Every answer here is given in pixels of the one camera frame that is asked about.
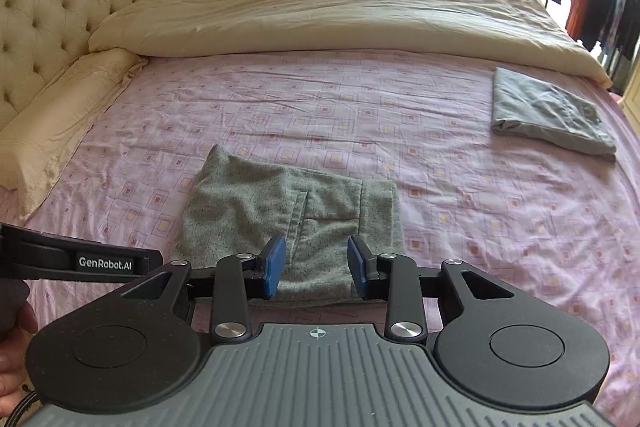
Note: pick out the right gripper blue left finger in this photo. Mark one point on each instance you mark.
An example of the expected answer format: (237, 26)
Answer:
(239, 279)

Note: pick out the speckled grey pants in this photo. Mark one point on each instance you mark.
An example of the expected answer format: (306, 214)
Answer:
(237, 205)

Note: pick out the person left hand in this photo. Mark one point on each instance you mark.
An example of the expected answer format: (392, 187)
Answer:
(13, 352)

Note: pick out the pink patterned bed sheet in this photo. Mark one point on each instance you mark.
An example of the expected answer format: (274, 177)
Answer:
(561, 226)

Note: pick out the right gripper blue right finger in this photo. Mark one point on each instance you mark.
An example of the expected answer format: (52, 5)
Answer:
(393, 279)

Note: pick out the cream pillow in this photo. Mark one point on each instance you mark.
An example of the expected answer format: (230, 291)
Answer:
(37, 145)

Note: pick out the folded grey garment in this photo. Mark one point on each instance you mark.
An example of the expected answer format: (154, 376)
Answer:
(534, 109)

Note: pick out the cream wardrobe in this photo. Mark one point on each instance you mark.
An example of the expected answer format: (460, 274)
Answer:
(630, 103)

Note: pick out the cream duvet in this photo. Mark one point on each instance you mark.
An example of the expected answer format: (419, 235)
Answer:
(519, 32)

